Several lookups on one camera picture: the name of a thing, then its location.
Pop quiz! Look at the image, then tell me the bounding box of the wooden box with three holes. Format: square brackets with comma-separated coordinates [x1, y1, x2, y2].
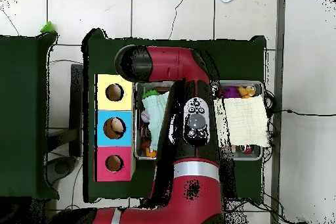
[94, 73, 136, 182]

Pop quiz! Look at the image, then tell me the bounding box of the small bright green object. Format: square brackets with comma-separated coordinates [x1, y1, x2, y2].
[39, 20, 56, 34]

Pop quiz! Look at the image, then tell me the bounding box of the light blue muslin cloth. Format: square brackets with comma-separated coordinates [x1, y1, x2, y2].
[142, 91, 170, 151]

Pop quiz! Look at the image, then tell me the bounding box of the cream muslin cloth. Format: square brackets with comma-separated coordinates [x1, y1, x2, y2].
[213, 95, 271, 148]

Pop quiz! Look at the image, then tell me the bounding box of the green covered side table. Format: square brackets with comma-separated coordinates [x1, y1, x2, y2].
[0, 31, 60, 200]

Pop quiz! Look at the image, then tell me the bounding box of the long black cable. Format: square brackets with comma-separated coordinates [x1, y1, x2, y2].
[267, 108, 336, 118]

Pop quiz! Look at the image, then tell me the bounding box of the dark grey floor pedal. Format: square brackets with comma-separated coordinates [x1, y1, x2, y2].
[46, 155, 77, 185]

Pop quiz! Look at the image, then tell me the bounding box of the orange yellow plush toy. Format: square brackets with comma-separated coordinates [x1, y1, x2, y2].
[238, 84, 257, 99]

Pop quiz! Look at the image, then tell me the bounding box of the green spiky ball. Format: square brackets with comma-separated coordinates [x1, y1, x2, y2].
[142, 89, 161, 100]

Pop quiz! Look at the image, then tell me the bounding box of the wire mesh bin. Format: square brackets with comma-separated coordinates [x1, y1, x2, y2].
[134, 79, 264, 161]

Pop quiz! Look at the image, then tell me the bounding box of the purple knobbly ball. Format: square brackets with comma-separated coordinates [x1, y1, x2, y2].
[222, 85, 240, 99]

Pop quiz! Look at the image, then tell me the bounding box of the brown toy football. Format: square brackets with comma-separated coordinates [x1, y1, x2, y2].
[140, 138, 152, 151]

